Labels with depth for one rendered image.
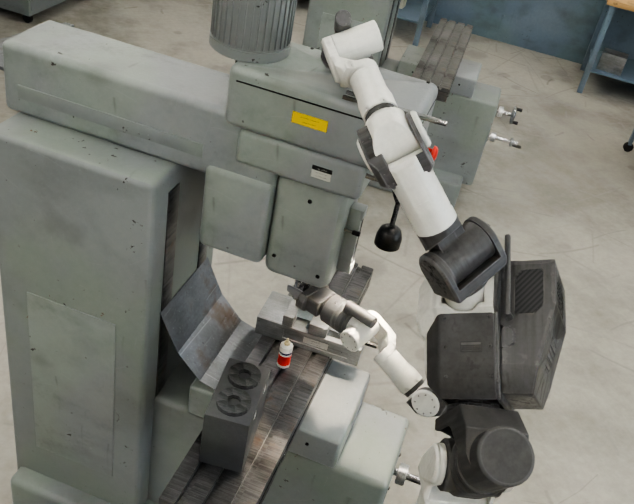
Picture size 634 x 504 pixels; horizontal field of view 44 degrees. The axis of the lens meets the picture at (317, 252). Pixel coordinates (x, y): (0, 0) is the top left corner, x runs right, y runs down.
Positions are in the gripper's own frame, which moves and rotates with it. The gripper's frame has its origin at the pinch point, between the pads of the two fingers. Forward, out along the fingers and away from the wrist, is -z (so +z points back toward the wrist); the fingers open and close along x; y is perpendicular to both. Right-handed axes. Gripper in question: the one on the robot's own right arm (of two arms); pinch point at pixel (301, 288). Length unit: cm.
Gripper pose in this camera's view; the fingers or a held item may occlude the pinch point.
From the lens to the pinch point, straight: 228.0
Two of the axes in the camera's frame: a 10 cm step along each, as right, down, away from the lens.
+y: -1.6, 8.0, 5.7
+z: 7.5, 4.8, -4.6
